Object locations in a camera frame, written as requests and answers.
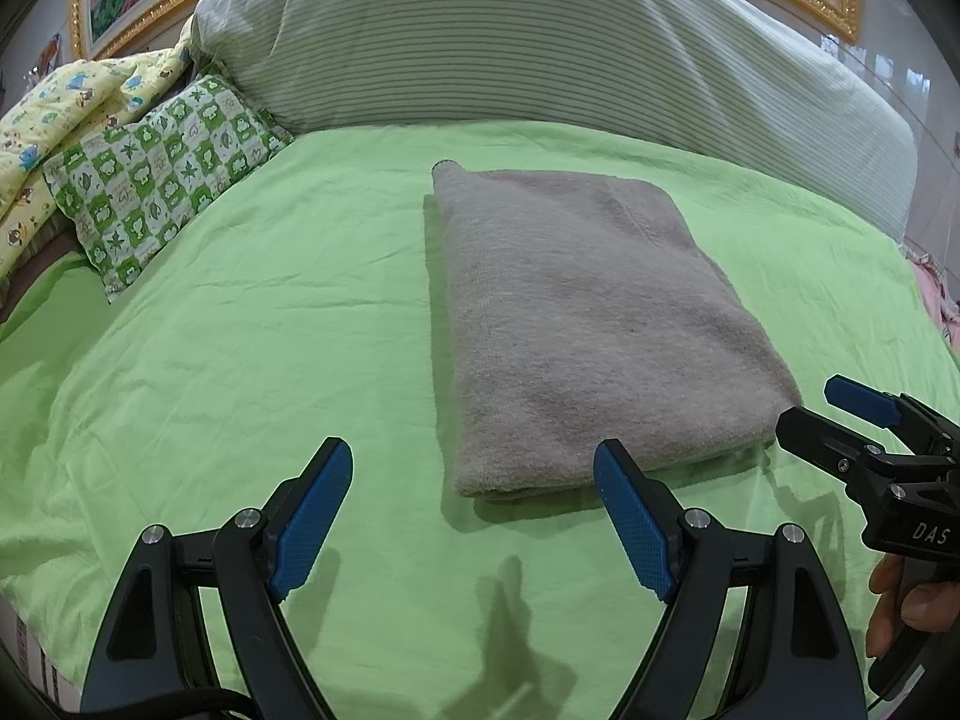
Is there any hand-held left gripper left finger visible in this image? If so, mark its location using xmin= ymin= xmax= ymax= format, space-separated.
xmin=79 ymin=435 xmax=355 ymax=720

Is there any grey towel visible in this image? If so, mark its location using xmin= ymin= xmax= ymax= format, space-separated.
xmin=429 ymin=160 xmax=805 ymax=502

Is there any striped long pillow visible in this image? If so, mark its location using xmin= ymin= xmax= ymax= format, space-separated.
xmin=187 ymin=0 xmax=920 ymax=245

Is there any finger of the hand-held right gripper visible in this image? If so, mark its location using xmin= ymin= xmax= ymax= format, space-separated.
xmin=823 ymin=375 xmax=960 ymax=458
xmin=775 ymin=406 xmax=893 ymax=496

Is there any yellow printed blanket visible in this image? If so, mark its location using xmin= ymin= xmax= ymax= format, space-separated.
xmin=0 ymin=15 xmax=207 ymax=282

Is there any green bed sheet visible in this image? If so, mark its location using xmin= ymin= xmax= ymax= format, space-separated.
xmin=0 ymin=120 xmax=960 ymax=720

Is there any green checked printed pillow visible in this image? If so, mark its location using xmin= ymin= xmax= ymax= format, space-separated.
xmin=41 ymin=71 xmax=295 ymax=305

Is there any person's right hand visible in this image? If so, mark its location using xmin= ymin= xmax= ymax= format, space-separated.
xmin=866 ymin=551 xmax=960 ymax=661

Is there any pink printed blanket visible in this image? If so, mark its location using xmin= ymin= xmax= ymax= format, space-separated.
xmin=904 ymin=236 xmax=960 ymax=353

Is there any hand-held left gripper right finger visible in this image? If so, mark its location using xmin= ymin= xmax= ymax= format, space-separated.
xmin=592 ymin=439 xmax=871 ymax=720

